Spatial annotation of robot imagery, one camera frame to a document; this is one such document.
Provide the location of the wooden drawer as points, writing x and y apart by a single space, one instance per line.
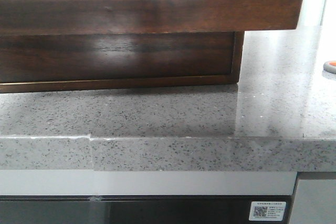
81 17
94 57

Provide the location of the orange grey handled scissors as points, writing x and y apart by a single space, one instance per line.
330 67

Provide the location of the dark wooden drawer cabinet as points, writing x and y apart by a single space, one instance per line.
119 83

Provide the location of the white QR code sticker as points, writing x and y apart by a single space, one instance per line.
267 210

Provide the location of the grey cabinet door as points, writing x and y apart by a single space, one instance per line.
314 198

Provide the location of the black glass appliance front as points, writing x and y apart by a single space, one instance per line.
133 209

